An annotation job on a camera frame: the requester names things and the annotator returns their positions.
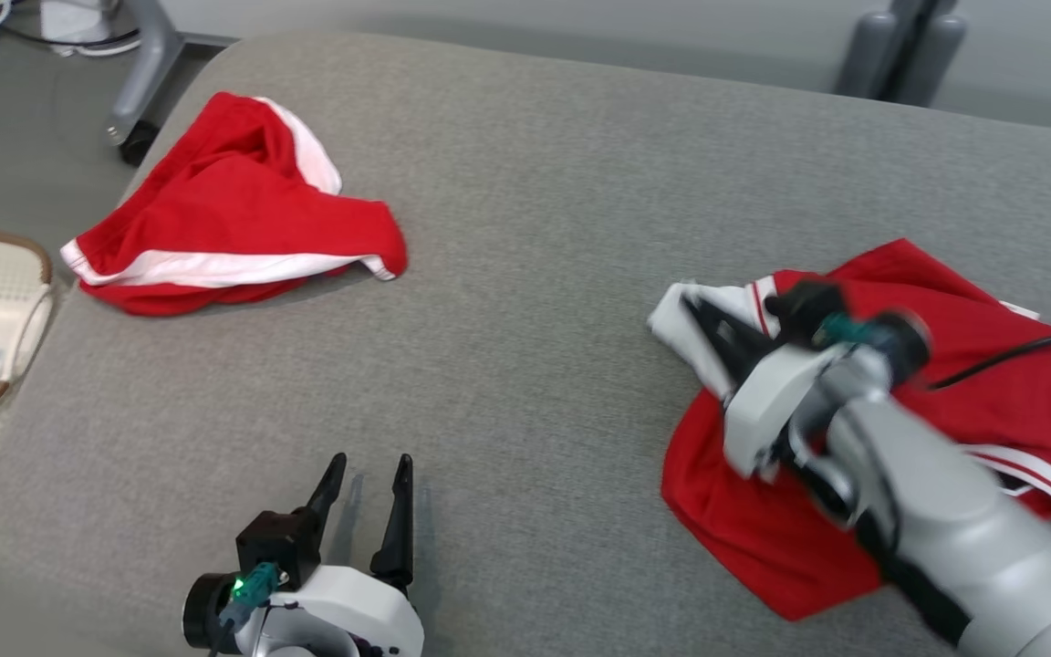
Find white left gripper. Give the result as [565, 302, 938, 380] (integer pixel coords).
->
[183, 454, 426, 657]

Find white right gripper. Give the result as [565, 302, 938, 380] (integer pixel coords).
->
[682, 297, 932, 480]

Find red Bulls basketball jersey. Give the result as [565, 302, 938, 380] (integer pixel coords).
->
[647, 239, 1051, 623]

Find red shorts with white stripe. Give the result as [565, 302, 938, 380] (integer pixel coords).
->
[60, 91, 408, 318]

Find grey wheeled stand leg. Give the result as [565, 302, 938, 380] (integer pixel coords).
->
[106, 0, 239, 167]

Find white box on floor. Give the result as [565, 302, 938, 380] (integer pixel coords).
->
[40, 0, 139, 57]

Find teal plug left gripper cable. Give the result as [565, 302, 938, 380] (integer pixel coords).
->
[211, 561, 285, 657]

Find grey partition post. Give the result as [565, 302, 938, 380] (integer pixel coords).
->
[836, 0, 969, 109]

